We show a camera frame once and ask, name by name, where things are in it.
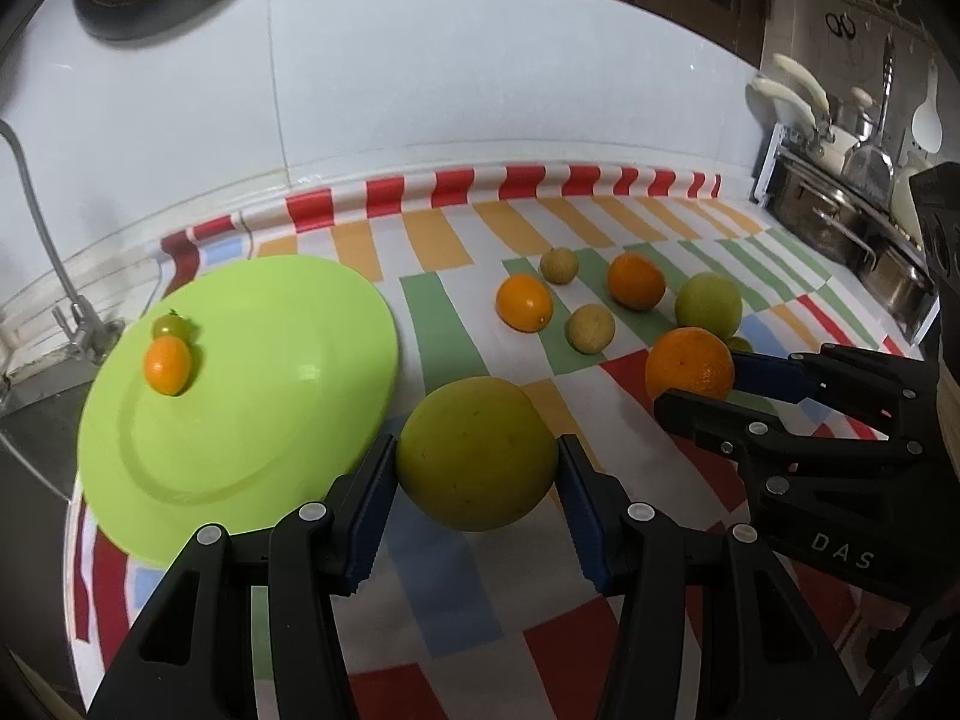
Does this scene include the small oval orange kumquat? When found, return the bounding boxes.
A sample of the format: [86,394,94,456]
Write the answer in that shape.
[495,274,554,332]
[144,337,194,396]

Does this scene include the large yellow-green guava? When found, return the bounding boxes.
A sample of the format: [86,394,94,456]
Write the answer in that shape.
[396,377,560,533]

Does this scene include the large steel pot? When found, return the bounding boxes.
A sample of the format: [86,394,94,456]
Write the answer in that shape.
[765,154,886,252]

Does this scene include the thin steel gooseneck faucet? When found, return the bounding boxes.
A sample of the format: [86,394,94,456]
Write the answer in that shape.
[0,118,125,368]

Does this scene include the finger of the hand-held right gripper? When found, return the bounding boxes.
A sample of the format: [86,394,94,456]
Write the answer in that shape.
[731,343,938,436]
[654,388,927,496]

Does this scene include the person's right hand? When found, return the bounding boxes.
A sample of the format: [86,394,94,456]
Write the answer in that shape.
[859,589,947,680]

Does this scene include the round orange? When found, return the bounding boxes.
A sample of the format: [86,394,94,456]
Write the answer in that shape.
[607,253,667,312]
[645,328,736,404]

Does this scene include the stainless steel sink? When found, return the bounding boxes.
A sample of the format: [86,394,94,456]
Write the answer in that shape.
[0,375,83,526]

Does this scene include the lime green plate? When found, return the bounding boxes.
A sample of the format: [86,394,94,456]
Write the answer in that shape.
[77,255,400,569]

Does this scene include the small lidded steel pot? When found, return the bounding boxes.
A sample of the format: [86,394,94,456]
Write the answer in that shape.
[832,86,878,147]

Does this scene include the white pot handle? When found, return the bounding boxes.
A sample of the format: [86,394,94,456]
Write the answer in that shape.
[772,52,830,115]
[746,75,815,130]

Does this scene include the white dish rack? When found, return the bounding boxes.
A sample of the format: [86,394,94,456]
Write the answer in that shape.
[754,124,788,207]

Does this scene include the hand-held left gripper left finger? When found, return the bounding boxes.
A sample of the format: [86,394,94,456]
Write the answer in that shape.
[86,433,398,720]

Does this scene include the striped colourful tablecloth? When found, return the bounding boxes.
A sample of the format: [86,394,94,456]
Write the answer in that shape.
[64,165,931,720]

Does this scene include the green apple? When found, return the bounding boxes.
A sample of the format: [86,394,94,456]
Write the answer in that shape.
[674,272,744,340]

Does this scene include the metal spatula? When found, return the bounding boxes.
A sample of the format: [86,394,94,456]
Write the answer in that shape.
[844,34,897,203]

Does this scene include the white rice spoon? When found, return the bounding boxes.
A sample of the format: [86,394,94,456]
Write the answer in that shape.
[911,60,944,152]

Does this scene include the small tan round fruit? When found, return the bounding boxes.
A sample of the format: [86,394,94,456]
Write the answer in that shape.
[539,247,580,286]
[565,304,617,355]

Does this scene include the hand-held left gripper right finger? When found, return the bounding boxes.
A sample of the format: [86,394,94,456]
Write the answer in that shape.
[556,433,856,720]

